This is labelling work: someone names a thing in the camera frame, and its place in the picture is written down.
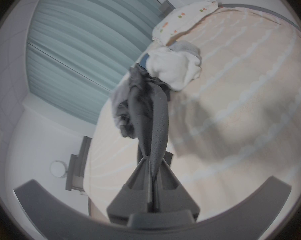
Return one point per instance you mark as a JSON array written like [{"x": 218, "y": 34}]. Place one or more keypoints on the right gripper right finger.
[{"x": 173, "y": 196}]

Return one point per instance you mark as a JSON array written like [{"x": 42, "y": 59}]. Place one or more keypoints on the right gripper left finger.
[{"x": 135, "y": 196}]

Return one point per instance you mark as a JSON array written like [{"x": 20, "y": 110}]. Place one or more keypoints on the black T-shirt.
[{"x": 158, "y": 124}]

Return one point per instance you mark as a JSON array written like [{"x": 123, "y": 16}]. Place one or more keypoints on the bed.
[{"x": 240, "y": 89}]

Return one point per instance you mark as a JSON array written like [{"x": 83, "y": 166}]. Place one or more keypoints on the black chest of drawers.
[{"x": 85, "y": 146}]

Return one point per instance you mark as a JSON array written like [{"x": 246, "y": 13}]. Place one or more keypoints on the round white mirror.
[{"x": 57, "y": 169}]

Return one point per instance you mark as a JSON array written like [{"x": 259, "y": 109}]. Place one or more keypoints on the grey garment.
[{"x": 119, "y": 96}]

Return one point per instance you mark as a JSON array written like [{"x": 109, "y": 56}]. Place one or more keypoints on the white garment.
[{"x": 173, "y": 66}]

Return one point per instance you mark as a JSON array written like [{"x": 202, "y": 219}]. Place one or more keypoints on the blue-green curtain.
[
  {"x": 65, "y": 84},
  {"x": 95, "y": 29}
]

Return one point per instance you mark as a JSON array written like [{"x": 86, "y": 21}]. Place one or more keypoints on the dark blue garment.
[{"x": 143, "y": 61}]

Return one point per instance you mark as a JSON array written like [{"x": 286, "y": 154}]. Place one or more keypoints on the white printed pillow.
[{"x": 183, "y": 19}]

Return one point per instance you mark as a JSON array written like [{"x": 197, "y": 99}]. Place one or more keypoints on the grey bedside table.
[{"x": 166, "y": 8}]

